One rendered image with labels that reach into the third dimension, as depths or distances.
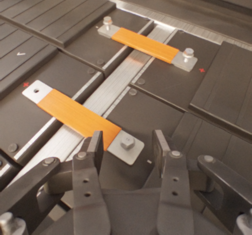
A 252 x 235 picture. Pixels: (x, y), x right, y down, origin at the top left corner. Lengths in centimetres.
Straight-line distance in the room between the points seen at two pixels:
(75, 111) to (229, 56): 21
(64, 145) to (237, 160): 17
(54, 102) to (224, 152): 18
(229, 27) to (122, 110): 25
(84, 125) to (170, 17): 25
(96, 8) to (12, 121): 22
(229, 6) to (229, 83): 19
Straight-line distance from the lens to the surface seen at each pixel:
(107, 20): 29
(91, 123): 19
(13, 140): 22
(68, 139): 20
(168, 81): 23
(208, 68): 25
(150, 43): 27
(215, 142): 19
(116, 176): 17
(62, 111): 20
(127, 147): 16
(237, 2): 38
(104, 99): 22
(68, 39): 29
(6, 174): 21
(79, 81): 23
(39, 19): 34
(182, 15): 37
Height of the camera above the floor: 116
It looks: 57 degrees down
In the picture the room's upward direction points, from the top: straight up
